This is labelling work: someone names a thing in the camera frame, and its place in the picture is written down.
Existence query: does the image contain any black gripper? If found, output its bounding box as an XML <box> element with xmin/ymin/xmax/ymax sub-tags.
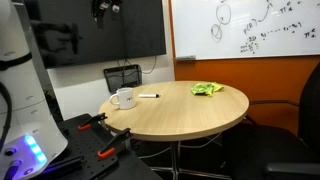
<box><xmin>91</xmin><ymin>0</ymin><xmax>122</xmax><ymax>28</ymax></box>

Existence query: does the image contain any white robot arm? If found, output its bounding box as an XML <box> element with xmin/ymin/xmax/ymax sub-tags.
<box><xmin>0</xmin><ymin>0</ymin><xmax>118</xmax><ymax>180</ymax></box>

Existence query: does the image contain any white ceramic mug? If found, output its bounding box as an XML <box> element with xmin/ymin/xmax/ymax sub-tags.
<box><xmin>109</xmin><ymin>88</ymin><xmax>136</xmax><ymax>110</ymax></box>

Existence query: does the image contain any white whiteboard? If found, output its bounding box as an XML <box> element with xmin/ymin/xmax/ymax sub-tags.
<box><xmin>171</xmin><ymin>0</ymin><xmax>320</xmax><ymax>60</ymax></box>

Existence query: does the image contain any black orange clamp rear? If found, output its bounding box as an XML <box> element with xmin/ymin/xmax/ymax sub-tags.
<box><xmin>78</xmin><ymin>113</ymin><xmax>107</xmax><ymax>131</ymax></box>

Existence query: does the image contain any black orange clamp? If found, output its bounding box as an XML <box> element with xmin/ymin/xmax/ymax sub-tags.
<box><xmin>97</xmin><ymin>128</ymin><xmax>131</xmax><ymax>160</ymax></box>
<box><xmin>78</xmin><ymin>113</ymin><xmax>107</xmax><ymax>131</ymax></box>

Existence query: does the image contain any round wooden table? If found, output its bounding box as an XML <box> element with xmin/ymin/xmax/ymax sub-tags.
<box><xmin>99</xmin><ymin>81</ymin><xmax>249</xmax><ymax>180</ymax></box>

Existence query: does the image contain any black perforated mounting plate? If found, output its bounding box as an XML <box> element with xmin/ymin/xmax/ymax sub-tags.
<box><xmin>33</xmin><ymin>113</ymin><xmax>164</xmax><ymax>180</ymax></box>

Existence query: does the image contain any green yellow cloth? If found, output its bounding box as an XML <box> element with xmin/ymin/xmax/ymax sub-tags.
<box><xmin>191</xmin><ymin>82</ymin><xmax>224</xmax><ymax>97</ymax></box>

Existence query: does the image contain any black orange clamp front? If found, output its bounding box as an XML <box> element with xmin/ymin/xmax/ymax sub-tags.
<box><xmin>97</xmin><ymin>128</ymin><xmax>131</xmax><ymax>160</ymax></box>

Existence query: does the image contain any black office chair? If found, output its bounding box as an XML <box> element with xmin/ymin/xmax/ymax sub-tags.
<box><xmin>222</xmin><ymin>64</ymin><xmax>320</xmax><ymax>180</ymax></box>

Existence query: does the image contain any black wall television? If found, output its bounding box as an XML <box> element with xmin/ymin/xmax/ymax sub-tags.
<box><xmin>24</xmin><ymin>0</ymin><xmax>166</xmax><ymax>69</ymax></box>

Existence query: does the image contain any black mesh wall basket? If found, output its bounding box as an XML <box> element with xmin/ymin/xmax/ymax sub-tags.
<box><xmin>103</xmin><ymin>64</ymin><xmax>142</xmax><ymax>94</ymax></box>

